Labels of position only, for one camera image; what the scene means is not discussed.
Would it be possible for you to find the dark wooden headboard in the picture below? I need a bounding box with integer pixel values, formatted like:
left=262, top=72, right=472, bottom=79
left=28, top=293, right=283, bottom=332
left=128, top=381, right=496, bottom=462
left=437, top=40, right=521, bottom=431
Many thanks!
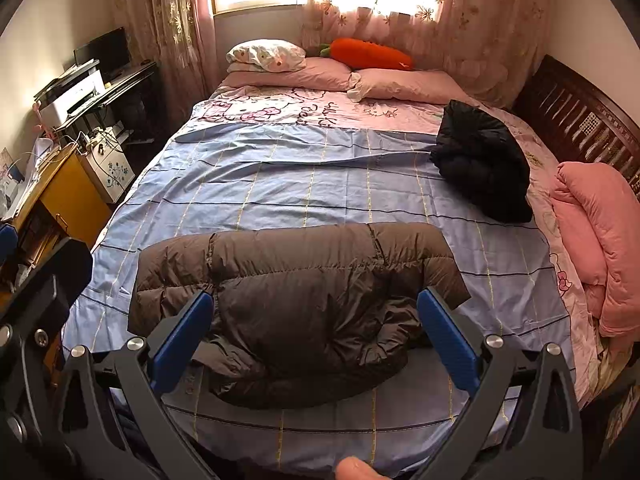
left=512, top=55, right=640, bottom=196

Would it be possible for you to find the person's right hand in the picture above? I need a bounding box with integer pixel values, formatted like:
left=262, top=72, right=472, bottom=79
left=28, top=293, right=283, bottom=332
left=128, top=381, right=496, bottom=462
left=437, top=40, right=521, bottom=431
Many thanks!
left=334, top=456, right=388, bottom=480

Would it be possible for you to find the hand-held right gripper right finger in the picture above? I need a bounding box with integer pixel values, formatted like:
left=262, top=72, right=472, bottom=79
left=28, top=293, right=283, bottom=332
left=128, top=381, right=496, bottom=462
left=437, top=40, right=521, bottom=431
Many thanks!
left=410, top=287, right=586, bottom=480

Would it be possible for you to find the blue plaid bedsheet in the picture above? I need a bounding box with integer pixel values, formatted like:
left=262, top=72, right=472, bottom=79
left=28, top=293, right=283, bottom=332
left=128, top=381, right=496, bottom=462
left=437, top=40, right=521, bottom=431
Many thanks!
left=62, top=122, right=576, bottom=476

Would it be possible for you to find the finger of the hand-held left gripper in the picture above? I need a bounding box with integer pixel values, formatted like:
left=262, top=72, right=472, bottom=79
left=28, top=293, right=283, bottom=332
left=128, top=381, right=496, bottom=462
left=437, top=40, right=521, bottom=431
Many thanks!
left=10, top=236, right=95, bottom=343
left=0, top=223, right=20, bottom=266

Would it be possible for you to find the pink lace curtain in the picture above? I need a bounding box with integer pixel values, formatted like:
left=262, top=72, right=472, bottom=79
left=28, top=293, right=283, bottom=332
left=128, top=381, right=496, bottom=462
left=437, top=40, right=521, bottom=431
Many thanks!
left=300, top=0, right=551, bottom=106

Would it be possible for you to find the pink quilt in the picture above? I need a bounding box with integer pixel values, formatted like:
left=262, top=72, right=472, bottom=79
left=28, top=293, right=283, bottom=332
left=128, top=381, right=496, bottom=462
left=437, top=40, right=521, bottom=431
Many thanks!
left=551, top=161, right=640, bottom=338

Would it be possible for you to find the black computer desk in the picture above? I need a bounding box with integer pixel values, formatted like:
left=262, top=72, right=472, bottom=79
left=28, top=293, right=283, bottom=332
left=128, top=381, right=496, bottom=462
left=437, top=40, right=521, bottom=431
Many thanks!
left=55, top=61, right=162, bottom=146

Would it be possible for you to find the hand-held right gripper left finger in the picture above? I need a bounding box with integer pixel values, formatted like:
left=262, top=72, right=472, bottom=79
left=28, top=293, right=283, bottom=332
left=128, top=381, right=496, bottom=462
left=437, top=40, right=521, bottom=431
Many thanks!
left=52, top=290, right=221, bottom=480

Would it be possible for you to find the black computer monitor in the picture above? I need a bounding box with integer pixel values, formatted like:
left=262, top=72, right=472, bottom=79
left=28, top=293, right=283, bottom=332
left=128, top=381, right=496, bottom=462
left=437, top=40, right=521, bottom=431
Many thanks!
left=73, top=26, right=128, bottom=73

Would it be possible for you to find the pile of papers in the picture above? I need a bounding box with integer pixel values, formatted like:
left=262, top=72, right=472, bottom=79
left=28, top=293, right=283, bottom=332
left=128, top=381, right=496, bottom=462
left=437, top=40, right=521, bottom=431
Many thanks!
left=0, top=147, right=43, bottom=221

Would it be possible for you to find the orange carrot plush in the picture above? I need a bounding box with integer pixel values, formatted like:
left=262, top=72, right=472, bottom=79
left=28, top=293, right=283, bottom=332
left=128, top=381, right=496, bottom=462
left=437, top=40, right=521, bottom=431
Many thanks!
left=306, top=37, right=416, bottom=71

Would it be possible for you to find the pink floral curtain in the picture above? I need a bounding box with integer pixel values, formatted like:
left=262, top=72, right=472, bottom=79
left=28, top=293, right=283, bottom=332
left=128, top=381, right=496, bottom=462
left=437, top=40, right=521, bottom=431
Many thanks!
left=107, top=0, right=218, bottom=91

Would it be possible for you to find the white printer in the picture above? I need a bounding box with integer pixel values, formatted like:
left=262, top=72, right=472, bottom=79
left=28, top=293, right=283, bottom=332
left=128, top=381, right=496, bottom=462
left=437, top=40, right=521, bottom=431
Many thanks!
left=35, top=59, right=107, bottom=127

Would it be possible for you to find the white floral small cabinet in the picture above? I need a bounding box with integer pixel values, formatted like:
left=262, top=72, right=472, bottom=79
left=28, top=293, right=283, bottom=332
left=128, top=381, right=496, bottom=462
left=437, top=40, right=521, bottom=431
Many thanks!
left=80, top=127, right=136, bottom=204

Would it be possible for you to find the pink pillow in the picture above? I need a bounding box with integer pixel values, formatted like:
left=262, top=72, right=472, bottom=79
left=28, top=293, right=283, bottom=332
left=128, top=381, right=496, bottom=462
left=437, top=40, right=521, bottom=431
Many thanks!
left=347, top=67, right=473, bottom=106
left=227, top=57, right=353, bottom=92

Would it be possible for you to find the white floral pillow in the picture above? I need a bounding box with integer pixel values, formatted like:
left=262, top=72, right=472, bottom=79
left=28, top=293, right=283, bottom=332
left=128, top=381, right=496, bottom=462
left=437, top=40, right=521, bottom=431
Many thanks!
left=226, top=42, right=307, bottom=73

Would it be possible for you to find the yellow wooden cabinet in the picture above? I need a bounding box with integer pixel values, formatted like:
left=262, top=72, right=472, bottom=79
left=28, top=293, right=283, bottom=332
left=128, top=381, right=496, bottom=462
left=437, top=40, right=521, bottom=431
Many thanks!
left=10, top=142, right=113, bottom=253

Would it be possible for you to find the brown down jacket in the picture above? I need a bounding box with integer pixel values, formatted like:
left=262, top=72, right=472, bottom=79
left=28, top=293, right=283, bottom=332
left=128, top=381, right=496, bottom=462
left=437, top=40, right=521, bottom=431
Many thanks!
left=127, top=222, right=473, bottom=408

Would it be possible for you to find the black down jacket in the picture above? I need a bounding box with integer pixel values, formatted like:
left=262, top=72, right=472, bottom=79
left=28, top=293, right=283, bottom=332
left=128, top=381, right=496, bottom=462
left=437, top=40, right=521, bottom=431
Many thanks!
left=429, top=99, right=535, bottom=224

